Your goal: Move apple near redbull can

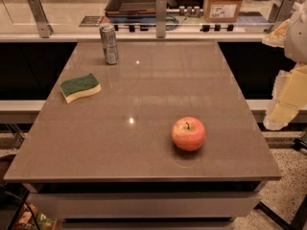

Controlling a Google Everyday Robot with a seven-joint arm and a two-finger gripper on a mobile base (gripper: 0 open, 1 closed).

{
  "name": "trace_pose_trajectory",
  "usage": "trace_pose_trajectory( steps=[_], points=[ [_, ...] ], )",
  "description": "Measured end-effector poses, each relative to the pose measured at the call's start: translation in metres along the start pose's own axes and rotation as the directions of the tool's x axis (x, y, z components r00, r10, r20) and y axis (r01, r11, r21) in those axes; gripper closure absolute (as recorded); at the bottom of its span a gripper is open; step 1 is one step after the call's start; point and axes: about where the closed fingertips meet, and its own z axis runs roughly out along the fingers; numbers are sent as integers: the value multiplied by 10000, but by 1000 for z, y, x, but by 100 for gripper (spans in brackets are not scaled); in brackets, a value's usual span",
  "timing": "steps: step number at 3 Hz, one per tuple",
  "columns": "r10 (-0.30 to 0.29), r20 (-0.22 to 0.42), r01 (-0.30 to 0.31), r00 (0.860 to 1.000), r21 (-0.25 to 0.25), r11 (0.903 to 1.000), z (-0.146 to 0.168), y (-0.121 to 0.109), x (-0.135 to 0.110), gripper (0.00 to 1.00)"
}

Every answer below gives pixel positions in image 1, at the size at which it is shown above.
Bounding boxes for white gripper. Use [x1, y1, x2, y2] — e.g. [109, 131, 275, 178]
[262, 1, 307, 130]

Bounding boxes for red apple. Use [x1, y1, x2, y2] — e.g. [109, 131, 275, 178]
[171, 117, 206, 151]

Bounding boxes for silver blue redbull can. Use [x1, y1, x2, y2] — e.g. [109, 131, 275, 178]
[99, 24, 119, 65]

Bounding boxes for brown cardboard box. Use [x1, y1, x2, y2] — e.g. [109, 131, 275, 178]
[203, 0, 243, 22]

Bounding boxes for dark open tray box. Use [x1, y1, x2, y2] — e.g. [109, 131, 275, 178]
[105, 0, 156, 15]

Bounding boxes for green yellow sponge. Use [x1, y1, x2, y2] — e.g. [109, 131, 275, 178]
[59, 73, 102, 104]

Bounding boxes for grey table drawer cabinet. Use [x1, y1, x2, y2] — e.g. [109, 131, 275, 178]
[29, 189, 261, 230]

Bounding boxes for snack bags in bin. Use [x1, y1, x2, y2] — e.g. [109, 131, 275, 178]
[12, 204, 59, 230]

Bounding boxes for right metal glass bracket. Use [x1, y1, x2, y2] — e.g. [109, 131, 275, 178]
[269, 0, 295, 23]

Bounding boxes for metal glass bracket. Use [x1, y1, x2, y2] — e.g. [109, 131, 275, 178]
[155, 0, 167, 38]
[27, 0, 53, 38]
[269, 0, 295, 23]

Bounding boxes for middle metal glass bracket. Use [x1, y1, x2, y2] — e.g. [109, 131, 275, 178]
[155, 0, 167, 38]

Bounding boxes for left metal glass bracket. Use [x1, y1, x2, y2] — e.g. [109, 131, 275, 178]
[27, 0, 53, 38]

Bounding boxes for black cable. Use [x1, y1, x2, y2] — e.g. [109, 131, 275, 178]
[0, 189, 42, 230]

